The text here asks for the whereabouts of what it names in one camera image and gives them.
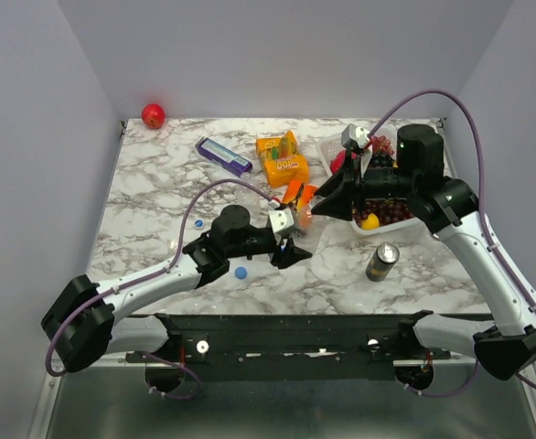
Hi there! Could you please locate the orange razor box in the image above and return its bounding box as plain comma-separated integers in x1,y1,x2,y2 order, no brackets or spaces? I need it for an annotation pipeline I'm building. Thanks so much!
282,180,317,212

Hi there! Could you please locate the black base frame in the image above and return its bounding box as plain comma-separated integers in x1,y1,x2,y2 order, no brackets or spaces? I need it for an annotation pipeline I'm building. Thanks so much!
125,313,452,383

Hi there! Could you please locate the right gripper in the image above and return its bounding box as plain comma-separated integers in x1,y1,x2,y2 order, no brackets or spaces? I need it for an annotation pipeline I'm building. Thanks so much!
311,148,417,222

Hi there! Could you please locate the purple cable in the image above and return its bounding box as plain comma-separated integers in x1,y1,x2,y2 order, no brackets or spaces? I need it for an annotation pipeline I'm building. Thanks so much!
44,178,281,377
368,89,536,399

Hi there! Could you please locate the red apple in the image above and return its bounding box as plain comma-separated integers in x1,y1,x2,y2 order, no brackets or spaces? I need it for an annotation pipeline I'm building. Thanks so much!
141,103,166,130

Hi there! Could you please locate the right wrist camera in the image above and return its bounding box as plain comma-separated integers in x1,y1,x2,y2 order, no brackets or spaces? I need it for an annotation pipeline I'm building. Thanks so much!
340,123,370,155

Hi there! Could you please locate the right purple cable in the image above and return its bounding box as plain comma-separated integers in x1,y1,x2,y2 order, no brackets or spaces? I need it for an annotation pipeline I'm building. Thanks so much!
368,89,536,399

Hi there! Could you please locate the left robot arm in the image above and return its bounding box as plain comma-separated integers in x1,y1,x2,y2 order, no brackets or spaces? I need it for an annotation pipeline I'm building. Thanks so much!
41,205,312,376

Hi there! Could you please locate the plain blue bottle cap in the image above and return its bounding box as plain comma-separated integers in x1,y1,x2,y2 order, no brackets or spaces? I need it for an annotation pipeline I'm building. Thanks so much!
234,267,247,280

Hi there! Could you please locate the dark purple grape bunch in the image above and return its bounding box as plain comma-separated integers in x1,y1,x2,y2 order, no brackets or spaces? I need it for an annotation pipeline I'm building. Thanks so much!
353,198,414,227

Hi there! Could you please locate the yellow lemon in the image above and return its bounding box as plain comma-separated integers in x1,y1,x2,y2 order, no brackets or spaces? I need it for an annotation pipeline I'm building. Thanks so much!
360,213,381,230

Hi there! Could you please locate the red dragon fruit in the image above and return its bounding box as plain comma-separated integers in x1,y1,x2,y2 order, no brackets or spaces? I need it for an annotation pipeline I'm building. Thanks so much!
330,151,346,174

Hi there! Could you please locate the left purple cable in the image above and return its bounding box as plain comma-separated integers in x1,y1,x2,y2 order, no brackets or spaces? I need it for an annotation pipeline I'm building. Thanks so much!
44,178,281,377

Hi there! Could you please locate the clear small plastic bottle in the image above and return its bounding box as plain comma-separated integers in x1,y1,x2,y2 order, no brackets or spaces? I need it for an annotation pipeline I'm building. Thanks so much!
295,202,315,236

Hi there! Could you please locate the white plastic basket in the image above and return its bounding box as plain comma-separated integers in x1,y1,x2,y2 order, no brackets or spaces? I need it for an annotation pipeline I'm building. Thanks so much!
316,124,422,237

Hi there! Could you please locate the black grape bunch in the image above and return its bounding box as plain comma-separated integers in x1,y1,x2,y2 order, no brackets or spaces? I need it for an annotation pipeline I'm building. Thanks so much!
369,153,394,168

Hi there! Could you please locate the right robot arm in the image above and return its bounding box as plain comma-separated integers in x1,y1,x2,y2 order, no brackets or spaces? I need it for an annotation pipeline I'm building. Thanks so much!
311,123,536,380

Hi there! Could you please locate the orange yellow snack pack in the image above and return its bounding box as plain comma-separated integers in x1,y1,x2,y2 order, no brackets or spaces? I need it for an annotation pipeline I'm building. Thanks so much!
255,131,310,188

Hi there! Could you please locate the red grape bunch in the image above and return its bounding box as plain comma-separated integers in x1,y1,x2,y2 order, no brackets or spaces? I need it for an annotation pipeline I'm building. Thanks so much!
370,135,394,156

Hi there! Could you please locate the purple rectangular box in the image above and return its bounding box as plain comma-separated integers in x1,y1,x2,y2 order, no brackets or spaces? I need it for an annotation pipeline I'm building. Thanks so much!
195,137,252,177

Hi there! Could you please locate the black drink can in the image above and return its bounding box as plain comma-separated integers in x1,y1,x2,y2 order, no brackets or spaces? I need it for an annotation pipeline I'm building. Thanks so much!
365,242,400,282

